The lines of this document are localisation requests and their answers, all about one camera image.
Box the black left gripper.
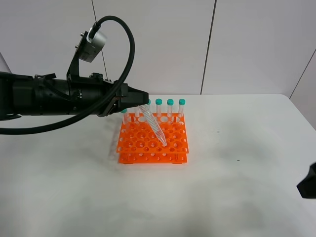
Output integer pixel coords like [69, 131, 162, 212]
[67, 73, 149, 117]

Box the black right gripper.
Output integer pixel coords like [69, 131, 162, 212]
[297, 163, 316, 199]

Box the teal capped test tube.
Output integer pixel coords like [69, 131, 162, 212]
[138, 105, 167, 147]

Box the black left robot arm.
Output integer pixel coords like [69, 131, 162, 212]
[0, 72, 114, 120]

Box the back row tube far left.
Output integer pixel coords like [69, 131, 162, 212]
[121, 109, 129, 124]

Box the orange test tube rack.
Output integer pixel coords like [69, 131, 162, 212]
[117, 113, 189, 164]

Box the back row tube far right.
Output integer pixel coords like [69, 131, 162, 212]
[178, 98, 186, 118]

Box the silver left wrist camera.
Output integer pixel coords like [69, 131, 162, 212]
[75, 25, 107, 63]

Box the thick black left cable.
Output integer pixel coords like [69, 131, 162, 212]
[0, 15, 136, 135]

